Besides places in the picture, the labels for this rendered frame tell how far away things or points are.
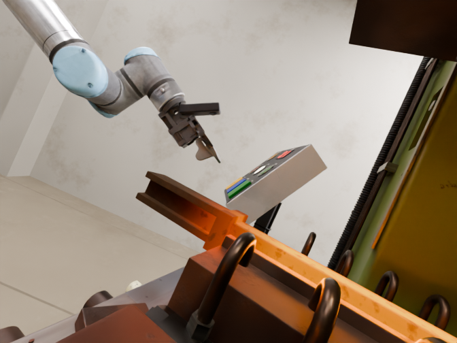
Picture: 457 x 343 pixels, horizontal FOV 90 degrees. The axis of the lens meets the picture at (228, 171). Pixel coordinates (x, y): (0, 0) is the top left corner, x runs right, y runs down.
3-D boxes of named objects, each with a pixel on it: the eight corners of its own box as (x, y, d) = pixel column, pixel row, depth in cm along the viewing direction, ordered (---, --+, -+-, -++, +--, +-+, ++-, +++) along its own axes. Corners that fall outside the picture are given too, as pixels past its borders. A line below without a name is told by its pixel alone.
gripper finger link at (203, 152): (207, 172, 66) (188, 145, 66) (223, 160, 66) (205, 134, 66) (206, 172, 63) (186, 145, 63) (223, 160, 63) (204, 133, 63)
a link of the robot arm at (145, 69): (128, 72, 69) (155, 54, 70) (152, 106, 70) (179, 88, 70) (114, 57, 60) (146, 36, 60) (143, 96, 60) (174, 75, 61)
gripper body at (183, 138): (185, 150, 70) (162, 118, 69) (208, 134, 70) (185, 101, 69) (181, 148, 62) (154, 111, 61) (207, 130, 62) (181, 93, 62)
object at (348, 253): (316, 322, 25) (349, 251, 25) (315, 307, 29) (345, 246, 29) (325, 329, 25) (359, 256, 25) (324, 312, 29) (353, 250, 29)
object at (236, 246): (168, 359, 11) (227, 232, 11) (207, 319, 14) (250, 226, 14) (185, 376, 10) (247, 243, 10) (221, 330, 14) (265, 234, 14)
